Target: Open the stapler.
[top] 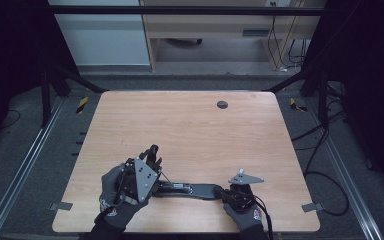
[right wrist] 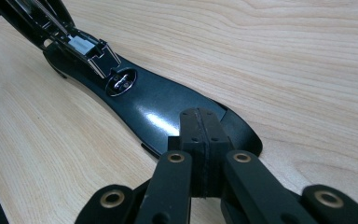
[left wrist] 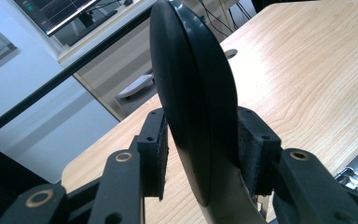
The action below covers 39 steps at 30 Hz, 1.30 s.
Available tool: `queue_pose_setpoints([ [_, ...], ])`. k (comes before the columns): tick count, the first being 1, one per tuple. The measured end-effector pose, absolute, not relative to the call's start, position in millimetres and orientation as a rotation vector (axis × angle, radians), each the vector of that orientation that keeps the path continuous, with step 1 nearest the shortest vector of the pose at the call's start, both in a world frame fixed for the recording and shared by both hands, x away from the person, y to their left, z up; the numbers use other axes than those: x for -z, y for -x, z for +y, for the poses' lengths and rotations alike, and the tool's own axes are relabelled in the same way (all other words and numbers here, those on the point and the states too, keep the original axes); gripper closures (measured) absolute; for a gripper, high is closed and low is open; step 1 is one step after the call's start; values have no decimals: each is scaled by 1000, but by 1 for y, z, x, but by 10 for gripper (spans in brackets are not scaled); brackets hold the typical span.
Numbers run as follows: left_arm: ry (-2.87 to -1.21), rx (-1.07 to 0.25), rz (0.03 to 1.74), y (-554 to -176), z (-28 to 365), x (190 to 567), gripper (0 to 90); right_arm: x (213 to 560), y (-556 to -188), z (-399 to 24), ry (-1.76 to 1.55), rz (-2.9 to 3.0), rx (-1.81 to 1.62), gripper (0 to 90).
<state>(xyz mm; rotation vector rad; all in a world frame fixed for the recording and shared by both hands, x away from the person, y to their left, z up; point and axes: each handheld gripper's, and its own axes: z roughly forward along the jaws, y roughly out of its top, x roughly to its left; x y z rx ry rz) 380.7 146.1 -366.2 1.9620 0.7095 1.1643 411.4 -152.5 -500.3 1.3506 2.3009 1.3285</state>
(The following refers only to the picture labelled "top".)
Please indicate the black frame strut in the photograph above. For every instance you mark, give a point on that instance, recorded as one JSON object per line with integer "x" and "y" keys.
{"x": 322, "y": 96}
{"x": 46, "y": 96}

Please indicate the light wooden desk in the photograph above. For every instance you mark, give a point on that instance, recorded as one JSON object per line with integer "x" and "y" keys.
{"x": 213, "y": 25}

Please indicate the aluminium floor rail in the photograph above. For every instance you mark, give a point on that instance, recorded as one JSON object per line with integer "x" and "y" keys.
{"x": 346, "y": 173}
{"x": 23, "y": 170}

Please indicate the person's right hand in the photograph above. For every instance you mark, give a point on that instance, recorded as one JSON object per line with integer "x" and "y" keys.
{"x": 248, "y": 218}

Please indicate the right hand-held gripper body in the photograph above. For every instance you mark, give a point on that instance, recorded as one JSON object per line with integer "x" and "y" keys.
{"x": 243, "y": 178}

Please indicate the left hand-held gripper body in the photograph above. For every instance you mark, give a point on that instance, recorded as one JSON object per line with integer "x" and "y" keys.
{"x": 143, "y": 180}

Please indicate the dark round table grommet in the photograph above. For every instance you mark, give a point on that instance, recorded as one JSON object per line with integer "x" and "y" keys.
{"x": 222, "y": 104}

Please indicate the black stapler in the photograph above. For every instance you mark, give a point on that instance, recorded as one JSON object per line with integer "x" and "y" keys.
{"x": 200, "y": 190}

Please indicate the black horizontal frame bar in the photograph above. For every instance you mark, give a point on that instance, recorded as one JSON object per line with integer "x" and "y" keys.
{"x": 180, "y": 10}

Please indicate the dark object under desk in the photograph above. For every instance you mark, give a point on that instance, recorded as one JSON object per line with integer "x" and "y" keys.
{"x": 184, "y": 41}

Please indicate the black curtain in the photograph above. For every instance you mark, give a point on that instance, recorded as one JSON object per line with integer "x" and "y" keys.
{"x": 10, "y": 50}
{"x": 373, "y": 83}

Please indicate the grey tape tab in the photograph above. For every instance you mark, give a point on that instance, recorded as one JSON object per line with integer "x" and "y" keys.
{"x": 313, "y": 207}
{"x": 61, "y": 206}

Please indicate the white cabinet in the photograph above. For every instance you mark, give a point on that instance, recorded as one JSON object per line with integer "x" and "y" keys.
{"x": 103, "y": 40}

